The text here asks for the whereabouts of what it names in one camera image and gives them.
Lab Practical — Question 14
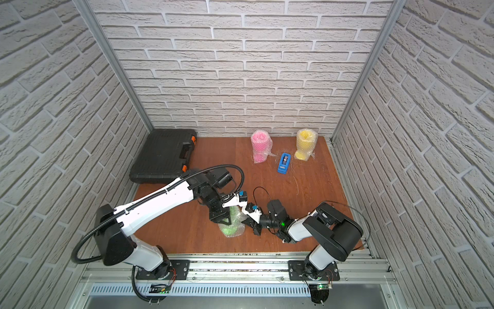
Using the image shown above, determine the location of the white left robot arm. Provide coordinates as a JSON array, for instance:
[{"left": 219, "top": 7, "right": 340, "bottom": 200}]
[{"left": 71, "top": 166, "right": 234, "bottom": 278}]

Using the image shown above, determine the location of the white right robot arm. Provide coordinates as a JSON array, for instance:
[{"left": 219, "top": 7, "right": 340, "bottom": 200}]
[{"left": 242, "top": 200, "right": 364, "bottom": 271}]

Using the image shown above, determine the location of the blue tape dispenser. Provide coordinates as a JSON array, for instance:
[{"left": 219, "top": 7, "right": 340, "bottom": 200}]
[{"left": 277, "top": 153, "right": 292, "bottom": 175}]

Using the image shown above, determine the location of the black plastic tool case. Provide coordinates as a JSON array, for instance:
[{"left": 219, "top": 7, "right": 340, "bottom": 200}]
[{"left": 129, "top": 129, "right": 197, "bottom": 184}]

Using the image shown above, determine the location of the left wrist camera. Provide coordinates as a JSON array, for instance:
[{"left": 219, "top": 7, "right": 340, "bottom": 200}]
[{"left": 207, "top": 168, "right": 233, "bottom": 189}]

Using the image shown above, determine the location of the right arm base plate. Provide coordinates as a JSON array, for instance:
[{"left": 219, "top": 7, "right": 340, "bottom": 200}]
[{"left": 288, "top": 260, "right": 340, "bottom": 282}]

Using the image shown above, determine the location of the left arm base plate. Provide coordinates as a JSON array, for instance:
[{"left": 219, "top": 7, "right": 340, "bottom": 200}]
[{"left": 136, "top": 259, "right": 191, "bottom": 281}]

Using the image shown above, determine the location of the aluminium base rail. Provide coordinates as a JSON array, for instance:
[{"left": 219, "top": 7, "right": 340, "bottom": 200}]
[{"left": 77, "top": 250, "right": 398, "bottom": 297}]

